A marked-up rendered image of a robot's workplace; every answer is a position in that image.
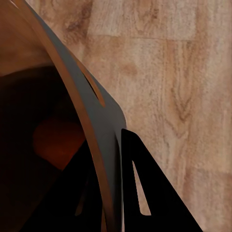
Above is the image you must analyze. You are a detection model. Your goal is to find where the trash can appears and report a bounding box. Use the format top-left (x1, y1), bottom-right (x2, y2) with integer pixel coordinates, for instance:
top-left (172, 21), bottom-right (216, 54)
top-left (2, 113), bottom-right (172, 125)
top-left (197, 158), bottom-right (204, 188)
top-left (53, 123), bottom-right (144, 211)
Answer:
top-left (0, 0), bottom-right (127, 232)

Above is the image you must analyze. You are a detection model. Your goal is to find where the can of soda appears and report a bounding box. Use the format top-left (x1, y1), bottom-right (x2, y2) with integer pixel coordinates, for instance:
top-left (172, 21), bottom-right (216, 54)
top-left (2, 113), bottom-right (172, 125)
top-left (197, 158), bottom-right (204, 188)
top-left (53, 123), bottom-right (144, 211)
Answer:
top-left (32, 116), bottom-right (91, 183)

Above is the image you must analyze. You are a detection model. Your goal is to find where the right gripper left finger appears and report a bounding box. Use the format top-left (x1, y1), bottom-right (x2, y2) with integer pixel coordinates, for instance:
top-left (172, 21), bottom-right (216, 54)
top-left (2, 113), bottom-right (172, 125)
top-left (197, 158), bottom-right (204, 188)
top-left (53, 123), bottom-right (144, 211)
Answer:
top-left (19, 139), bottom-right (102, 232)

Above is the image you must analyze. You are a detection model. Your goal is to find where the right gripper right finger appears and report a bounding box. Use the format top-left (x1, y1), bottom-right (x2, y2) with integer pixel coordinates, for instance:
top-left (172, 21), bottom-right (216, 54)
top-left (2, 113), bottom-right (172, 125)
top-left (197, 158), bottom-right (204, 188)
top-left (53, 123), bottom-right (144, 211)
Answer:
top-left (121, 129), bottom-right (203, 232)

